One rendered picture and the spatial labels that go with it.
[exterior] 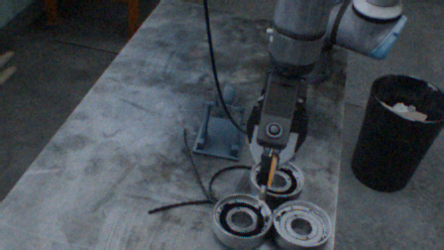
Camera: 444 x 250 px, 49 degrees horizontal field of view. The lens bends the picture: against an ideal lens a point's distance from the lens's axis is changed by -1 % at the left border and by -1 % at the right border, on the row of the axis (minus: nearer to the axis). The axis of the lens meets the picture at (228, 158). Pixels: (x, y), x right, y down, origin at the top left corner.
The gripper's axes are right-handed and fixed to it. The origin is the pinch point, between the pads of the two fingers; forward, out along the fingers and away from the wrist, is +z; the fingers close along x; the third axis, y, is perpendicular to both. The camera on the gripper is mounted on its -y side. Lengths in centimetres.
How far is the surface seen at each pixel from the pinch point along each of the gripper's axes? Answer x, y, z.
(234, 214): 4.1, -3.1, 11.0
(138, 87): 33.3, 32.6, 13.3
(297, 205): -7.0, 1.5, 10.2
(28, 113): 111, 106, 93
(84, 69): 101, 149, 93
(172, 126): 21.7, 20.8, 13.3
